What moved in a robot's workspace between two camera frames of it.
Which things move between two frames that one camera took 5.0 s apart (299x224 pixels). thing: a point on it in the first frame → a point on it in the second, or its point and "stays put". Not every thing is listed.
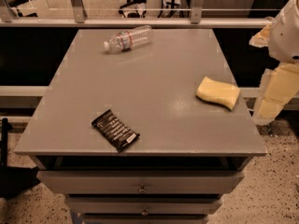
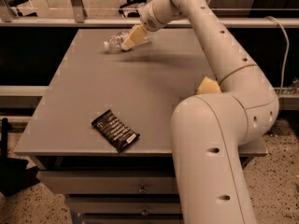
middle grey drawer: (144, 204) stays put
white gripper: (285, 36) → (150, 21)
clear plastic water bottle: (126, 39) stays put
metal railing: (79, 20) stays put
